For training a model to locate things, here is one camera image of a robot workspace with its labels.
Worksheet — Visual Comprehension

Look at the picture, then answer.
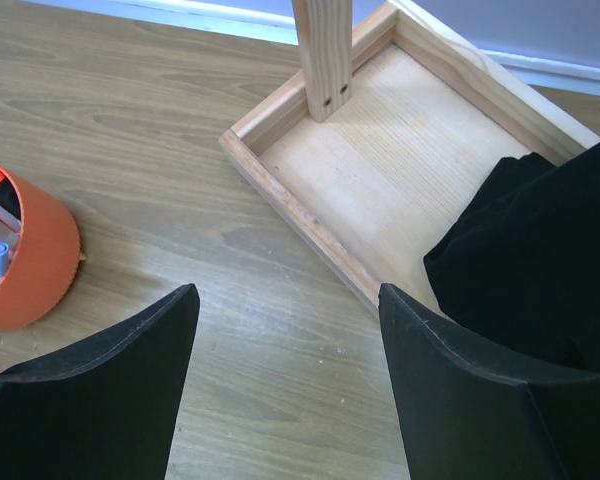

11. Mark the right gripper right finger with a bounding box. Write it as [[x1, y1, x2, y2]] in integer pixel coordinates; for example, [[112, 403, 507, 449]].
[[379, 283, 600, 479]]

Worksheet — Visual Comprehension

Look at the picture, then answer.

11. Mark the wooden clothes rack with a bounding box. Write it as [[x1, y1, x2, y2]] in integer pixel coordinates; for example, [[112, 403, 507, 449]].
[[220, 1, 599, 311]]

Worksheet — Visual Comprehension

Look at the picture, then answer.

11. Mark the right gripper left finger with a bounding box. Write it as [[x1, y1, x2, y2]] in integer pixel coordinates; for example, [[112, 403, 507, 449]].
[[0, 284, 200, 479]]

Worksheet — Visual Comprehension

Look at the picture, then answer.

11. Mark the black garment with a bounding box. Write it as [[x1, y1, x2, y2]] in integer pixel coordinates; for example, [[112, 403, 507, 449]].
[[424, 142, 600, 372]]

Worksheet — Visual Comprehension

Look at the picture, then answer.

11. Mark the orange round desk organizer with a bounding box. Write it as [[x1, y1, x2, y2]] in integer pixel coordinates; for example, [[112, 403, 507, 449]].
[[0, 167, 81, 331]]

